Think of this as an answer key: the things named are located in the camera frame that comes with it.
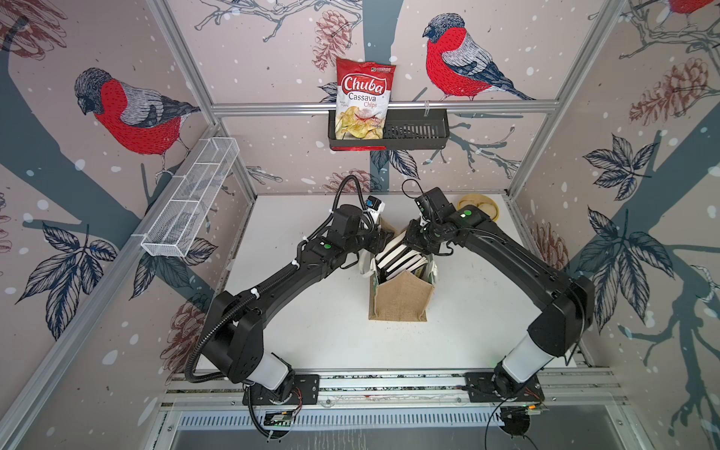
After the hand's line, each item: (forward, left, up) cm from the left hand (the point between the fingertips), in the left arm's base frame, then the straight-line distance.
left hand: (391, 225), depth 80 cm
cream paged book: (-3, -2, -3) cm, 4 cm away
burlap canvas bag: (-15, -4, -15) cm, 22 cm away
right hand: (-3, -3, -4) cm, 6 cm away
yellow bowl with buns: (+29, -40, -21) cm, 54 cm away
